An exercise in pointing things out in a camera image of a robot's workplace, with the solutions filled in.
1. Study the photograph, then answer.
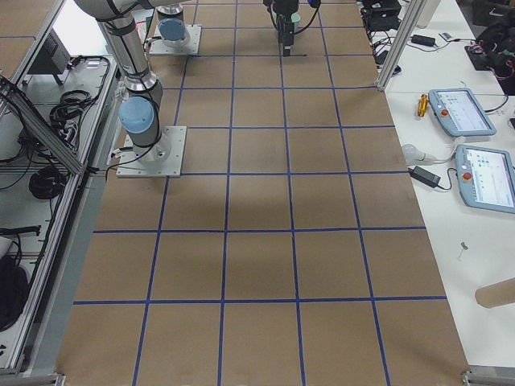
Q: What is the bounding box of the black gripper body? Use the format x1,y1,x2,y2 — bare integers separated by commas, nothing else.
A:
269,0,299,23

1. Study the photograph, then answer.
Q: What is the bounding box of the teach pendant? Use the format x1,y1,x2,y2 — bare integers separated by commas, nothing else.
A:
455,145,514,214
428,88,496,138

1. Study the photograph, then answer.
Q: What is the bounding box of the far teach pendant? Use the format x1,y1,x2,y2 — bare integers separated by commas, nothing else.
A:
428,88,496,138

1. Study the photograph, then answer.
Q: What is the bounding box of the gold metal cylinder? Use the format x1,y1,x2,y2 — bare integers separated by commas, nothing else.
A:
417,94,428,117

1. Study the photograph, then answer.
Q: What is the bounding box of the aluminium frame post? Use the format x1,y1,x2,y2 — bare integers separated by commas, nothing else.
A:
377,0,427,92

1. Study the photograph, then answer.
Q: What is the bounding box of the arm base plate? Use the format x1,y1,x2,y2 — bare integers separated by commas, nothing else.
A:
116,125,187,178
148,24,202,56

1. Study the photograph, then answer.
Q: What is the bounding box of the green bowl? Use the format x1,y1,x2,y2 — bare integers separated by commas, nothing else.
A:
291,12,301,26

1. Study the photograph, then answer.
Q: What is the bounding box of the black power adapter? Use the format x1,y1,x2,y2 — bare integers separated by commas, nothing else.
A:
408,166,440,188

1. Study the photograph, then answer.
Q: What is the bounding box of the near teach pendant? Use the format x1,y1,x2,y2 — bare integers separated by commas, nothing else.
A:
455,145,514,214

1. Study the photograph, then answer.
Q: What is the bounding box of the white light bulb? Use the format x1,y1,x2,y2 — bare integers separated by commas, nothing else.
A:
402,144,455,166

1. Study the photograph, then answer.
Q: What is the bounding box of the cardboard tube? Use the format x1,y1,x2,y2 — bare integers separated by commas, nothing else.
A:
475,277,515,309

